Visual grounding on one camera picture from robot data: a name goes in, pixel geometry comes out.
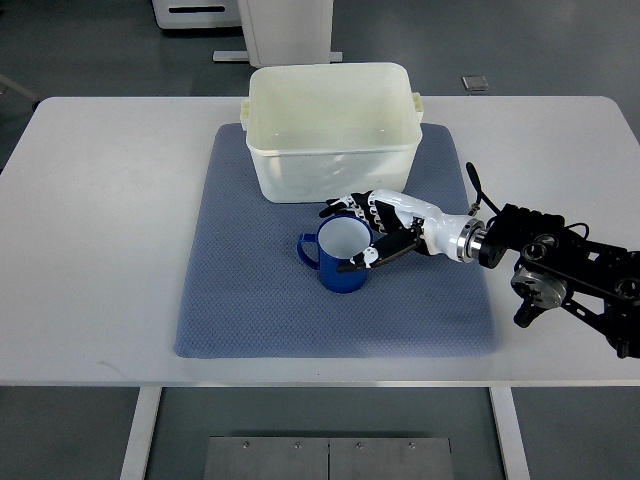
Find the grey pedestal foot bar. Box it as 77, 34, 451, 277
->
212, 50, 343, 63

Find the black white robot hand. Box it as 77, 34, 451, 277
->
319, 189, 485, 273

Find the blue enamel mug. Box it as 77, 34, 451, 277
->
296, 215, 373, 294

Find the white pedestal column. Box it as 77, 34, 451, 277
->
238, 0, 333, 68

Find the white plastic box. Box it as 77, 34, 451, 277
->
240, 62, 424, 203

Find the white cabinet with slot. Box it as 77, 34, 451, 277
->
151, 0, 241, 30

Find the white table right leg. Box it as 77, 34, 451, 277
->
489, 387, 531, 480

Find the small grey floor plate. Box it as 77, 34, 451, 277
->
461, 75, 490, 92

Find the white table leg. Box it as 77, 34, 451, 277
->
489, 387, 531, 480
120, 387, 162, 480

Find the white table left leg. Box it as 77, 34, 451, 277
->
120, 387, 162, 480

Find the blue textured mat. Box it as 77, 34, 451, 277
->
174, 124, 499, 359

